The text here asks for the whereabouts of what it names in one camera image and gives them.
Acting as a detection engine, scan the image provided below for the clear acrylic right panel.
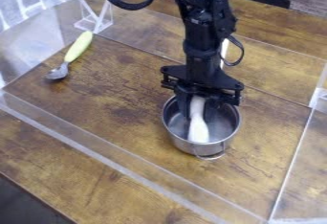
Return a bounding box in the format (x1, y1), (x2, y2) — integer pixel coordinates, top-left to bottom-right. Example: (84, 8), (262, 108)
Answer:
(267, 64), (327, 224)

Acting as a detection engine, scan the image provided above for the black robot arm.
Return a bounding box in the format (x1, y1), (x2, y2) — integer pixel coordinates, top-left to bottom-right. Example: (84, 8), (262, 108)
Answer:
(162, 0), (244, 117)

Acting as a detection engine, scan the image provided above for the plush mushroom brown cap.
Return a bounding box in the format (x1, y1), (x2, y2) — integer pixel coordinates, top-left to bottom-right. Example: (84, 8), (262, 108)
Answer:
(188, 96), (210, 144)

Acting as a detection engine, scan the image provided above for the silver metal pot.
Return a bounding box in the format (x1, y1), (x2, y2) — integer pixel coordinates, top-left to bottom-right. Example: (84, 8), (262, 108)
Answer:
(163, 97), (242, 160)

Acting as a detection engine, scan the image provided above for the spoon with yellow handle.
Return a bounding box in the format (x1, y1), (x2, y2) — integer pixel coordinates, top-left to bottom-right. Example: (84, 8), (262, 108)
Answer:
(46, 31), (94, 80)

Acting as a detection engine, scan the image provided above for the clear acrylic front barrier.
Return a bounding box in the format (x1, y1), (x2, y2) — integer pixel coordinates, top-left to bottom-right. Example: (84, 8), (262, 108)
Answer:
(0, 89), (267, 224)

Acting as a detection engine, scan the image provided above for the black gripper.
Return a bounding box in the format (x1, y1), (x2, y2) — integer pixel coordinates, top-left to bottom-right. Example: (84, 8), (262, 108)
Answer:
(162, 48), (244, 123)

